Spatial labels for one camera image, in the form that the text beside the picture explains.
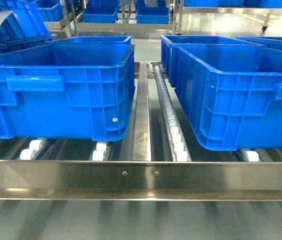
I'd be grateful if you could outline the stainless steel shelf rack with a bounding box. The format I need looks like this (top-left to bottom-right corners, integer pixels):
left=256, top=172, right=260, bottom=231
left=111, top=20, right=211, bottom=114
left=0, top=60, right=282, bottom=201

